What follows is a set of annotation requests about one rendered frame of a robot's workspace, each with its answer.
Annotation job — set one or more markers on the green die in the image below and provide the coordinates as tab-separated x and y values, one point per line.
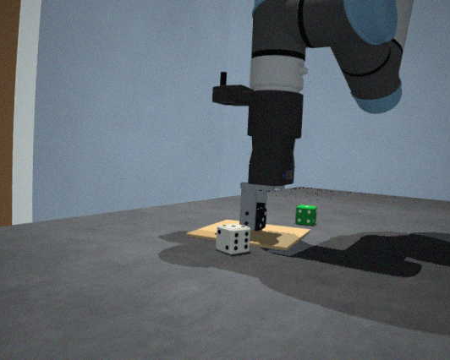
306	215

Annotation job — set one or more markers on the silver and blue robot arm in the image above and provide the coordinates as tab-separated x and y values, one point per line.
355	31

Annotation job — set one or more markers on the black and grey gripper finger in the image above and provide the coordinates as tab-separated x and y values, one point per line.
248	203
262	195

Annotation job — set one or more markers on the peach flat square mat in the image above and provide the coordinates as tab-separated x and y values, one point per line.
275	237

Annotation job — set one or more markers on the white die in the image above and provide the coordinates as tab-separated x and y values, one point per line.
233	238

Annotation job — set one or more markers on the black die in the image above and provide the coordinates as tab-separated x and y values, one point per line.
260	218

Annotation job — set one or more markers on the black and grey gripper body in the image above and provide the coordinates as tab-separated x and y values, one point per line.
275	115

